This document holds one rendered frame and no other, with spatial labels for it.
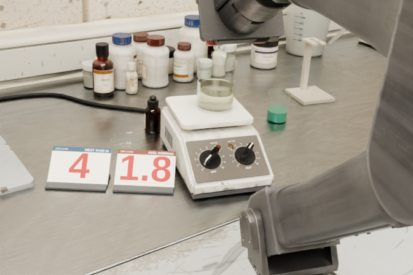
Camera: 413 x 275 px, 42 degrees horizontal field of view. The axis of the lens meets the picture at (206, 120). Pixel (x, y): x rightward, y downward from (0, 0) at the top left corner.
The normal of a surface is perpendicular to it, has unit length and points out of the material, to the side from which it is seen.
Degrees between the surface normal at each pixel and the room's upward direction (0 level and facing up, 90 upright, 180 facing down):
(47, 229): 0
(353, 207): 94
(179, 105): 0
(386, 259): 0
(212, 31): 61
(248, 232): 90
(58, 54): 90
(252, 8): 135
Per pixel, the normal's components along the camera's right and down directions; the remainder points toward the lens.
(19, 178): 0.05, -0.91
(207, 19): 0.25, -0.08
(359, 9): -0.96, 0.12
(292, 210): -0.91, -0.03
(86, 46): 0.57, 0.37
